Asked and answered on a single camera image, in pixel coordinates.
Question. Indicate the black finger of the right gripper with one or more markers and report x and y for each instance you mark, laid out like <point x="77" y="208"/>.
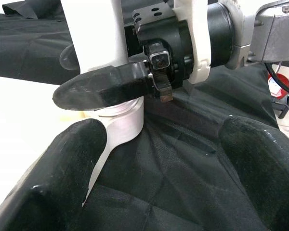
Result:
<point x="68" y="59"/>
<point x="98" y="89"/>

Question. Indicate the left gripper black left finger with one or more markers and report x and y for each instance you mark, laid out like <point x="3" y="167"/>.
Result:
<point x="57" y="180"/>

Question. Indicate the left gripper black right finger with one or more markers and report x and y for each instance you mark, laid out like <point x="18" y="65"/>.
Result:
<point x="262" y="173"/>

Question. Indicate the white plastic table leg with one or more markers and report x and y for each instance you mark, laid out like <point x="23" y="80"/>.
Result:
<point x="96" y="36"/>

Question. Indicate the black table cloth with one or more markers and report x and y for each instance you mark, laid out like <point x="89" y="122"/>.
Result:
<point x="183" y="180"/>

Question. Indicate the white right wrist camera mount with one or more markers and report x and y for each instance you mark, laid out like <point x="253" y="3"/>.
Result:
<point x="200" y="36"/>

